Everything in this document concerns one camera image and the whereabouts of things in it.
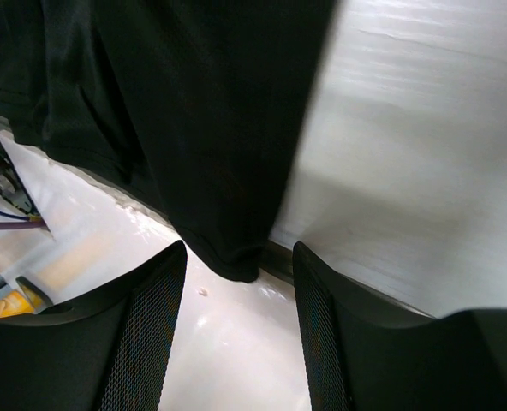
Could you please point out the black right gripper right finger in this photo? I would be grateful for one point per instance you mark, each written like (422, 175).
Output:
(363, 352)

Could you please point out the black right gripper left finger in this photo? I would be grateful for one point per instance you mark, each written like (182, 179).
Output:
(107, 349)

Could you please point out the black t shirt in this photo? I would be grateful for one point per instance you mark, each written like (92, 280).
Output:
(193, 107)

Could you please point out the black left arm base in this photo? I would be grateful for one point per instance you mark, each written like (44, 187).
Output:
(13, 191)

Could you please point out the yellow object below table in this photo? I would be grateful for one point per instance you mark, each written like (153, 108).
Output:
(25, 298)

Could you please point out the aluminium table edge rail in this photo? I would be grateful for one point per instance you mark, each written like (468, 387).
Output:
(275, 260)

